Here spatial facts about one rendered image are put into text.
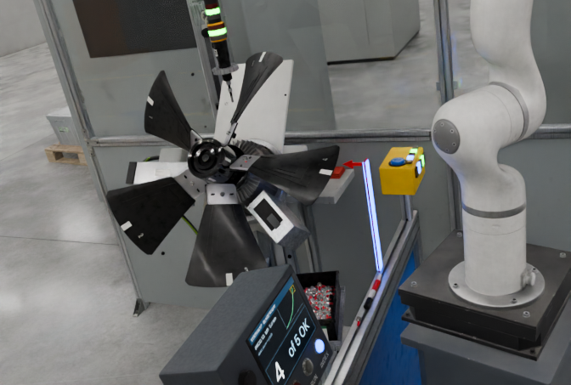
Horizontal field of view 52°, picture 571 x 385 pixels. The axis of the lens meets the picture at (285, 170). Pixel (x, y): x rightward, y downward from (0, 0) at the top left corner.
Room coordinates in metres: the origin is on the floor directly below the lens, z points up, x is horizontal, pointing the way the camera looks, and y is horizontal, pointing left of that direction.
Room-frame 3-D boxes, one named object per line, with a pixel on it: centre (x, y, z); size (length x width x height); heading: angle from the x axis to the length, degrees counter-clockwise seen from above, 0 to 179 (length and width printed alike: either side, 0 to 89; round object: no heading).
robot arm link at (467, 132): (1.01, -0.37, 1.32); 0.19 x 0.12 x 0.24; 118
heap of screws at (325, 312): (1.29, 0.01, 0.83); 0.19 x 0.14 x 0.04; 169
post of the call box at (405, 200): (1.63, -0.35, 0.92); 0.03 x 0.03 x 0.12; 62
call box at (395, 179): (1.63, -0.35, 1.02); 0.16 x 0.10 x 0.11; 152
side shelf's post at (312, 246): (2.08, -0.05, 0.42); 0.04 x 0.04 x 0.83; 62
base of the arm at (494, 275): (1.02, -0.39, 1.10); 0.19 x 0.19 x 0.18
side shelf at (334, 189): (2.08, -0.05, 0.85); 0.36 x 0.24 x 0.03; 62
